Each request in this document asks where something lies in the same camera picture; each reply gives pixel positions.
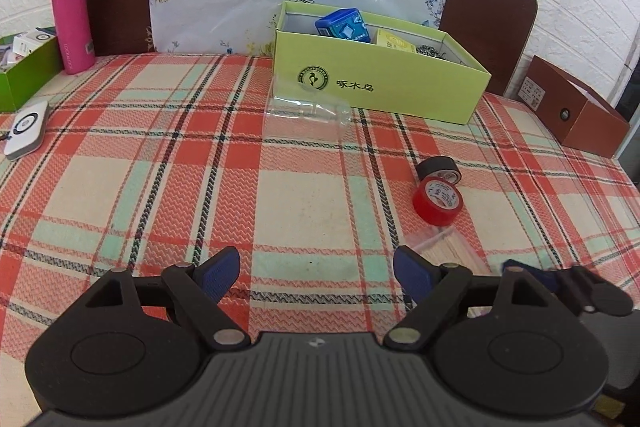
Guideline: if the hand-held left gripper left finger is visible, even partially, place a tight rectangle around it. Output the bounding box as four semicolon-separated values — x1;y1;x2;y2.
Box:
84;245;249;351

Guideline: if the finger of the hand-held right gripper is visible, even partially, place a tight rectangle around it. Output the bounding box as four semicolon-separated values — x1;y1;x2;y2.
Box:
501;259;635;318

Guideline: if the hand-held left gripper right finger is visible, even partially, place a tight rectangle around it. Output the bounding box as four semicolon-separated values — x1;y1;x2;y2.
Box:
383;245;558;351

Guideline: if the clear packet of wooden sticks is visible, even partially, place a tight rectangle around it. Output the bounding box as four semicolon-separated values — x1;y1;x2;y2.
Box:
407;226;507;276

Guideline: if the light green cardboard box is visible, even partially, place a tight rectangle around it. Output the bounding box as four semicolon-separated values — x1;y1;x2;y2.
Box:
272;0;493;126

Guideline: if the yellow-green medicine box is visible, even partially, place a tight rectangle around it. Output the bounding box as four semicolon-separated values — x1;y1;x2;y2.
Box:
374;28;419;54

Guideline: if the blue small box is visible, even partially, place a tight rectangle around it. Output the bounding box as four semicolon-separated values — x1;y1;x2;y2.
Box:
314;8;371;44

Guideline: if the red tape roll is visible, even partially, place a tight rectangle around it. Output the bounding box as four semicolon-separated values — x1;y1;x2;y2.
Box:
412;176;464;227

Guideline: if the plaid bed sheet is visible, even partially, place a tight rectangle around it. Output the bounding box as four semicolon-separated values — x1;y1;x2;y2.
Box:
0;51;640;427

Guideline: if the black tape roll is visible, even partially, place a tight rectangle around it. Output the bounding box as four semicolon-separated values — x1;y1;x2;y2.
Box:
416;158;462;186

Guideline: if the brown cardboard box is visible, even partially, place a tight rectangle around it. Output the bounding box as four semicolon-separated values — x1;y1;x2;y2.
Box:
518;55;631;159

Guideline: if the white flat charger device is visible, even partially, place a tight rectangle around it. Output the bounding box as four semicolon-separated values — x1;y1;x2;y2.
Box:
2;100;50;160

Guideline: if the brown wooden headboard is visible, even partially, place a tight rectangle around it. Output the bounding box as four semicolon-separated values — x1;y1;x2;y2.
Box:
73;0;539;98

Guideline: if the dark green open box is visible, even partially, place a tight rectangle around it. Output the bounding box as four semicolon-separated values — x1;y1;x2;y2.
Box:
0;34;64;113

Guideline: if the pink thermos bottle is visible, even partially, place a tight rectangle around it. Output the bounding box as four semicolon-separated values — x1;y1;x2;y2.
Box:
49;0;97;76

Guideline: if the small white box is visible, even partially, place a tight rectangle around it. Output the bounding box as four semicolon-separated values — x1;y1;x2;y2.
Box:
12;27;59;58

